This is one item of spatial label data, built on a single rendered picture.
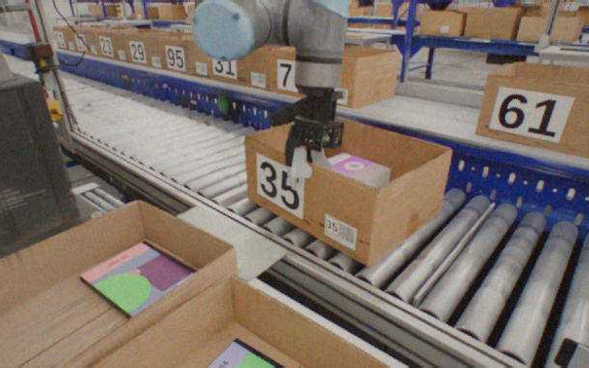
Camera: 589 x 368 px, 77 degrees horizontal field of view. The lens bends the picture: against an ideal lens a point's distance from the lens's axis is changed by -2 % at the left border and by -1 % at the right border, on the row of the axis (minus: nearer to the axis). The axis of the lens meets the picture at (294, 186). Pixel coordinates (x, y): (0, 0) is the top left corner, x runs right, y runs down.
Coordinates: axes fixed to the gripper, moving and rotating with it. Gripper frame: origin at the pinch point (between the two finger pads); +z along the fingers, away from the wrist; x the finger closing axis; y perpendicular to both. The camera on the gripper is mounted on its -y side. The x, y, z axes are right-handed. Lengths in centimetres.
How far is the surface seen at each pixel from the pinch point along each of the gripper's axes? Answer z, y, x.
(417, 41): -34, -191, 471
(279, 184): 2.7, -5.5, -0.5
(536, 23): -62, -52, 474
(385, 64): -22, -20, 67
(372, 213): 0.0, 19.4, -2.5
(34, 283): 14, -19, -47
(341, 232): 7.0, 12.8, -1.5
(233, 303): 10.2, 11.4, -28.3
